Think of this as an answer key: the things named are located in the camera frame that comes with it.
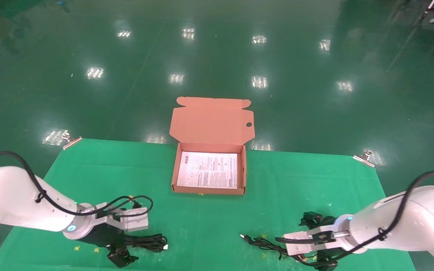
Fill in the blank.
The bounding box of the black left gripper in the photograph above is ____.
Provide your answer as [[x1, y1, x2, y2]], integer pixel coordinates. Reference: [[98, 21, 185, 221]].
[[79, 224, 139, 268]]

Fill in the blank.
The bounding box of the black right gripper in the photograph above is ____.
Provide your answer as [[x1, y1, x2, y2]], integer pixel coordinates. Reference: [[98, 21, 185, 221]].
[[300, 212, 341, 270]]

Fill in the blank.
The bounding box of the black data cable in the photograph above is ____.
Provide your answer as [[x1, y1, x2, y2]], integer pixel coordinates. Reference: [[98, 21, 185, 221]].
[[121, 233, 168, 252]]

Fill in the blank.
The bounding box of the black wired mouse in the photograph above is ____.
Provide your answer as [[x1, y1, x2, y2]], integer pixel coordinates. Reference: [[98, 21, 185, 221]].
[[240, 234, 317, 266]]

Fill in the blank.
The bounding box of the open orange cardboard box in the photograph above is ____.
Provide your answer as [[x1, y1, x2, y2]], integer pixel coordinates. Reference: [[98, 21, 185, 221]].
[[169, 97, 255, 195]]

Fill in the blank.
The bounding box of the green table mat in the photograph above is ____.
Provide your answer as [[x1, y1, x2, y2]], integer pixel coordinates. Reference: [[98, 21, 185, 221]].
[[0, 139, 415, 271]]

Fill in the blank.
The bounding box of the silver binder clip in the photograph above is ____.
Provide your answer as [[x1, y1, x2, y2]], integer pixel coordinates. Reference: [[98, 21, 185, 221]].
[[353, 150, 376, 168], [62, 132, 83, 151]]

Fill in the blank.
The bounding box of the white printed instruction sheet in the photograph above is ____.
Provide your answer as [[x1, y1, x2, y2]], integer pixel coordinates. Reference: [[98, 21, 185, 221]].
[[177, 151, 238, 189]]

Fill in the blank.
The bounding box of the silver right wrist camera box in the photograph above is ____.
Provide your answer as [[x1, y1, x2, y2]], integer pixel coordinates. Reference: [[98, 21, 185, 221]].
[[284, 225, 340, 257]]

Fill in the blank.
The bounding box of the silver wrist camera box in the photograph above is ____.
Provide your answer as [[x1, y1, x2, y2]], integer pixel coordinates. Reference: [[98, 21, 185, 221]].
[[284, 225, 340, 257], [96, 203, 150, 232]]

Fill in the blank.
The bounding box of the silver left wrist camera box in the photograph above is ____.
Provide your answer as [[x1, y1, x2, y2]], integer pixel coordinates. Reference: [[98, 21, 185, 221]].
[[96, 203, 150, 232]]

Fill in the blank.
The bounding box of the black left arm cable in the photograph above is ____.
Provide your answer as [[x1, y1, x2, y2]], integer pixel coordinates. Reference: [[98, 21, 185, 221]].
[[0, 151, 153, 226]]

